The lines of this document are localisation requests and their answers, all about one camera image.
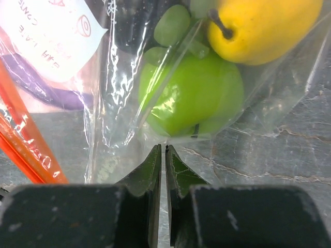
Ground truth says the pink purple printed cloth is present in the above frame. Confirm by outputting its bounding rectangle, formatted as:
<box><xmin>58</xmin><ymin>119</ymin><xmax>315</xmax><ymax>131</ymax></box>
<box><xmin>0</xmin><ymin>25</ymin><xmax>104</xmax><ymax>114</ymax></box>

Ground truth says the green fake apple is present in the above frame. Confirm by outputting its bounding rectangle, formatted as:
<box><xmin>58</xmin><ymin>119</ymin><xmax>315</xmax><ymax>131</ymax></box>
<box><xmin>138</xmin><ymin>52</ymin><xmax>244</xmax><ymax>137</ymax></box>

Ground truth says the dark purple fake eggplant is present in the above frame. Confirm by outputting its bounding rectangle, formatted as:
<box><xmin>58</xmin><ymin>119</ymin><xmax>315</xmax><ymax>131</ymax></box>
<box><xmin>113</xmin><ymin>0</ymin><xmax>210</xmax><ymax>65</ymax></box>

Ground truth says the clear zip top bag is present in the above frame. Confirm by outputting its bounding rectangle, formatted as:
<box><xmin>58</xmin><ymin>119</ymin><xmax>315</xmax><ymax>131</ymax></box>
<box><xmin>0</xmin><ymin>0</ymin><xmax>331</xmax><ymax>187</ymax></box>

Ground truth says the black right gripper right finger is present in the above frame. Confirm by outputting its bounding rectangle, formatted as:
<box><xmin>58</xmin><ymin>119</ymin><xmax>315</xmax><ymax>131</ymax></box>
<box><xmin>165</xmin><ymin>145</ymin><xmax>330</xmax><ymax>247</ymax></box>

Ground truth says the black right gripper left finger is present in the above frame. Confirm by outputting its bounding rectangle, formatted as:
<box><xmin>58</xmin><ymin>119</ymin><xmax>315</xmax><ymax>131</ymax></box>
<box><xmin>1</xmin><ymin>145</ymin><xmax>162</xmax><ymax>247</ymax></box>

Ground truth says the yellow fake pear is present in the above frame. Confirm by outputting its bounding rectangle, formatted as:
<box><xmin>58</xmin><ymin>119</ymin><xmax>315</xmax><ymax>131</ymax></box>
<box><xmin>207</xmin><ymin>1</ymin><xmax>324</xmax><ymax>66</ymax></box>

